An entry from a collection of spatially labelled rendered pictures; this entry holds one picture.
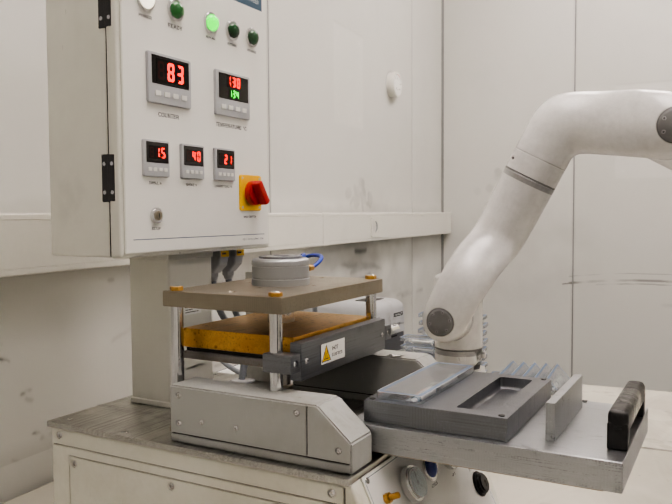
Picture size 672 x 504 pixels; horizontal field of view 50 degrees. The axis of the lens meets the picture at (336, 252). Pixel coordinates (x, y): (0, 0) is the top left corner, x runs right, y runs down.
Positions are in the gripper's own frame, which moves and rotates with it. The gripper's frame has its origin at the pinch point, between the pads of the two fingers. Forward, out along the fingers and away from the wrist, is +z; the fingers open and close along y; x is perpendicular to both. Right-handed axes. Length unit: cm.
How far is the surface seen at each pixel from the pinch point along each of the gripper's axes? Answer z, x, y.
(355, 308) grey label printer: -17, -55, 41
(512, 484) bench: 3.4, 4.5, -10.3
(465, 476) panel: -7.1, 31.6, -8.6
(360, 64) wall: -94, -112, 62
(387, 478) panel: -13, 50, -4
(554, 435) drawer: -19, 50, -22
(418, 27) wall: -121, -176, 60
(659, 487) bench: 3.4, -3.3, -32.9
